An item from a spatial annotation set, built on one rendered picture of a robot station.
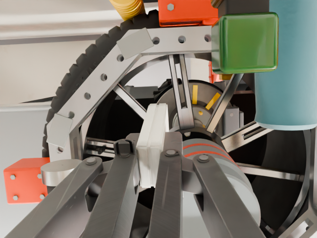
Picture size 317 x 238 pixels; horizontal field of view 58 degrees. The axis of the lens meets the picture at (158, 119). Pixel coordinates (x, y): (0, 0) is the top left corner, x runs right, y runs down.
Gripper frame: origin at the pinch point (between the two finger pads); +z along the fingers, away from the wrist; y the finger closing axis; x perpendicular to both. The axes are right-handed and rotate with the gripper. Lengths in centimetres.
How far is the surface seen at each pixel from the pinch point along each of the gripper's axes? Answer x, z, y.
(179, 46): 1.0, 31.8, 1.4
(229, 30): 6.9, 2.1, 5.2
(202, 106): -30, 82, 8
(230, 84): -9.1, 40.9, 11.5
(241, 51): 5.6, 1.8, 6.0
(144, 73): -102, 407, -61
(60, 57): -71, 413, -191
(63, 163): -6.8, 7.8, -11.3
